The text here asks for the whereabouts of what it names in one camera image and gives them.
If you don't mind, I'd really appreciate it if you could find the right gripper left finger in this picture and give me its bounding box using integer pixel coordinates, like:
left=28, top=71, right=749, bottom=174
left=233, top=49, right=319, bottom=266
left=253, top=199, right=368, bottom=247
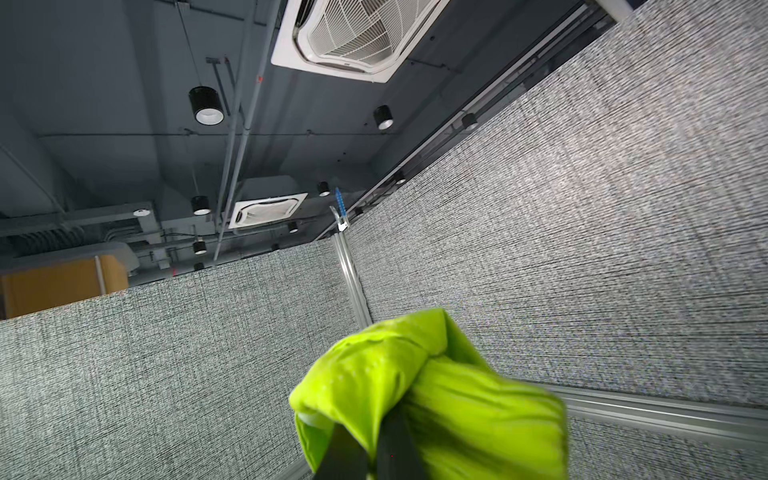
left=313, top=424, right=375, bottom=480

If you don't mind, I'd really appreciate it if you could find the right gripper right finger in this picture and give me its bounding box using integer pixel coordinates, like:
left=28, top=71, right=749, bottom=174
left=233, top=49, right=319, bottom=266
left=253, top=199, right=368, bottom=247
left=376, top=407, right=427, bottom=480

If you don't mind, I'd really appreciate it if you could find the neon green cloth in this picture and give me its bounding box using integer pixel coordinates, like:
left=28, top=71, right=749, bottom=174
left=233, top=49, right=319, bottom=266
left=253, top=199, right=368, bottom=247
left=289, top=308, right=568, bottom=479

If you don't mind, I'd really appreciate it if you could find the large ceiling air vent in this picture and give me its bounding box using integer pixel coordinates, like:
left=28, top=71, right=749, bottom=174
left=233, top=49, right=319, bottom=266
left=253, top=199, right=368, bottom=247
left=271, top=0, right=449, bottom=84

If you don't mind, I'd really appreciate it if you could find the wooden cabinet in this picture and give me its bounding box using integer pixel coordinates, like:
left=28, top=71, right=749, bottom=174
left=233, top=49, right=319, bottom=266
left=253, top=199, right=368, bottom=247
left=1, top=255, right=129, bottom=320

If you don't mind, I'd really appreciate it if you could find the small ceiling air vent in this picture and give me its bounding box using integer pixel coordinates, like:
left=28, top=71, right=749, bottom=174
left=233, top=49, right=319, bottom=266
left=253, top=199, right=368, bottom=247
left=228, top=193, right=307, bottom=230

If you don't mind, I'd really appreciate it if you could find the black ceiling spotlight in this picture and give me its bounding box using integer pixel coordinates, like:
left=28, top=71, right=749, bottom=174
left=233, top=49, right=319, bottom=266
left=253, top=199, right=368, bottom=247
left=188, top=85, right=224, bottom=126

